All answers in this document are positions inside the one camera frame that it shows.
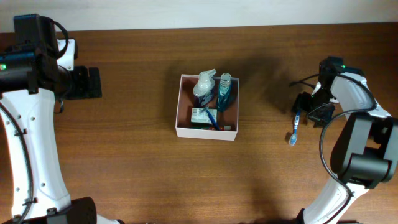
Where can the white cardboard box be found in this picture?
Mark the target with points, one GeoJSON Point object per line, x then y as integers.
{"type": "Point", "coordinates": [230, 117]}

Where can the green red toothpaste tube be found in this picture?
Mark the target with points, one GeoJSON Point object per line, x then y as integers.
{"type": "Point", "coordinates": [213, 128]}

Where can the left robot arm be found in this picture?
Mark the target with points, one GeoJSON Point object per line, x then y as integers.
{"type": "Point", "coordinates": [40, 194]}

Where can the teal mouthwash bottle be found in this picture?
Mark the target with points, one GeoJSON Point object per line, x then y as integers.
{"type": "Point", "coordinates": [224, 92]}

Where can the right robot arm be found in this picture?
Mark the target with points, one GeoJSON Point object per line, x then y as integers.
{"type": "Point", "coordinates": [358, 141]}

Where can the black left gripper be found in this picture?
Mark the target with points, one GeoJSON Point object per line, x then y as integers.
{"type": "Point", "coordinates": [79, 82]}

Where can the blue white toothbrush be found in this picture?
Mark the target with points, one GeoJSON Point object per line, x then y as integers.
{"type": "Point", "coordinates": [293, 137]}

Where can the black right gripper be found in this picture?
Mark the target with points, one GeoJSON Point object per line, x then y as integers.
{"type": "Point", "coordinates": [311, 107]}

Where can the blue disposable razor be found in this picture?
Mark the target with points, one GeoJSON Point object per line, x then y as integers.
{"type": "Point", "coordinates": [210, 116]}

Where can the green white soap box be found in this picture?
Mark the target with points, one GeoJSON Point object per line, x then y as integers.
{"type": "Point", "coordinates": [202, 118]}

